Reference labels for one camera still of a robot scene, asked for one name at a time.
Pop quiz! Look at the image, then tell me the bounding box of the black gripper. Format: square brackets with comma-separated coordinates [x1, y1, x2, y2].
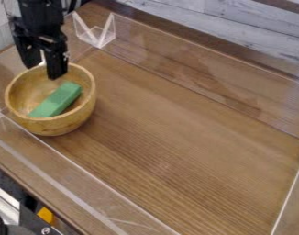
[9, 0, 68, 80]

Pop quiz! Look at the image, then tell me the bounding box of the green rectangular block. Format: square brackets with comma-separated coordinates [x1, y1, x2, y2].
[28, 82, 83, 118]

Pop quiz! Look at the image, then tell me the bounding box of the brown wooden bowl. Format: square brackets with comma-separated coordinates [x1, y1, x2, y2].
[5, 63, 97, 136]

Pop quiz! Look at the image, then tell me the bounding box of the yellow and black device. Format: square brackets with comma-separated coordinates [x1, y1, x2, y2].
[20, 195, 79, 235]

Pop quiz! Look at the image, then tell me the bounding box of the clear acrylic corner bracket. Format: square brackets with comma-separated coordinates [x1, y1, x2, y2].
[72, 12, 116, 49]

